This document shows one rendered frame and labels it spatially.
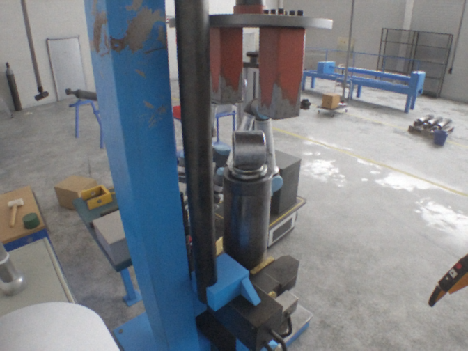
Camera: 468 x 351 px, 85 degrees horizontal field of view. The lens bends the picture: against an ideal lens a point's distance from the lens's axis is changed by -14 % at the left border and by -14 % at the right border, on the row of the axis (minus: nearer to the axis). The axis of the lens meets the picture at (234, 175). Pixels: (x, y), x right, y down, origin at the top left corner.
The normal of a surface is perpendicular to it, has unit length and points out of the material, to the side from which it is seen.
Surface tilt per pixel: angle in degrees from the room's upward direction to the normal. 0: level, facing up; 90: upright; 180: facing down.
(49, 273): 0
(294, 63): 90
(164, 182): 90
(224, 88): 90
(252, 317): 0
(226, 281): 0
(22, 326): 11
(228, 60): 90
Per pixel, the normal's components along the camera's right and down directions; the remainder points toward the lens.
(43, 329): 0.24, -0.94
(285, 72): 0.48, 0.40
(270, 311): 0.00, -0.89
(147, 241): 0.67, 0.34
